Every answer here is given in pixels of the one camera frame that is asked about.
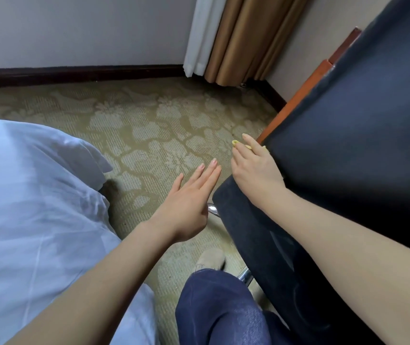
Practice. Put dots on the person's right hand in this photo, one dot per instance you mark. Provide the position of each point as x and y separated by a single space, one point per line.
259 176

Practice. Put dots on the person's left hand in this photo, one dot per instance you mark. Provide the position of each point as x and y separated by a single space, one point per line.
187 208

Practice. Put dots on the yellow cleaning cloth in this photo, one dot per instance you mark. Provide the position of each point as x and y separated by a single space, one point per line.
235 142

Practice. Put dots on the black leather chair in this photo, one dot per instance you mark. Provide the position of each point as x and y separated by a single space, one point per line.
363 122

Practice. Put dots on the person's right forearm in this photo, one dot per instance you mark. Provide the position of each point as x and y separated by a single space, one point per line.
363 265

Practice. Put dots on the person's left forearm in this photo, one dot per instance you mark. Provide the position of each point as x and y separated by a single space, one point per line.
93 287

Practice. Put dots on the red-brown wooden table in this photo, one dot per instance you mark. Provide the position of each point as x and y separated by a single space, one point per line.
298 93

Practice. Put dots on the navy dress with white trim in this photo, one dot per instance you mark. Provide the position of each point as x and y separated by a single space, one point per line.
219 309

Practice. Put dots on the brown curtain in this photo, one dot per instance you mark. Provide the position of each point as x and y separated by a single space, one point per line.
244 35

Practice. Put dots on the white bed sheet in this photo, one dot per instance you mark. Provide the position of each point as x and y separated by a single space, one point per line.
28 211

